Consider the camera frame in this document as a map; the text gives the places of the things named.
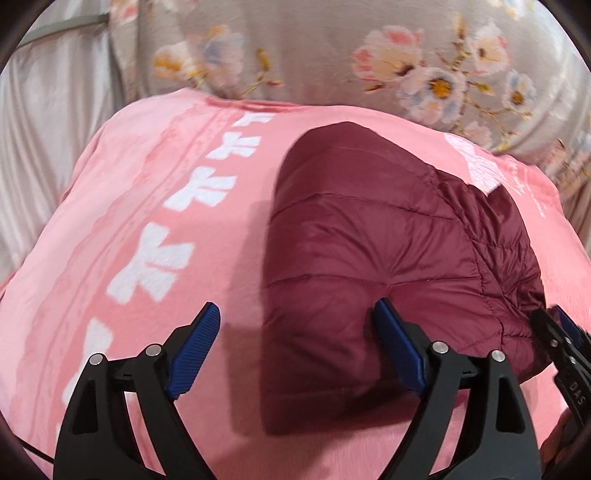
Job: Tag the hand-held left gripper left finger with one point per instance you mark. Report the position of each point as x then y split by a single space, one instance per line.
194 350

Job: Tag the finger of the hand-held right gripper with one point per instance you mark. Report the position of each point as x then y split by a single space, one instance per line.
570 323
549 330

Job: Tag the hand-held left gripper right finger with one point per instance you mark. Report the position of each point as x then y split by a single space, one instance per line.
399 346

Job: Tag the maroon puffer jacket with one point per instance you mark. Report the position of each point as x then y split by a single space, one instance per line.
369 240

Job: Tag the person's right hand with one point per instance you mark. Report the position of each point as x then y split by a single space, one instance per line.
558 438

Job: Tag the pink blanket with white bows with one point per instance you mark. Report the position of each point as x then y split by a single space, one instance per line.
115 221

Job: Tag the white satin cloth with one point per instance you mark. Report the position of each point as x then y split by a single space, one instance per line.
55 115

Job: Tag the floral bed sheet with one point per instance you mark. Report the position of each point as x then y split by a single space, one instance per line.
323 50

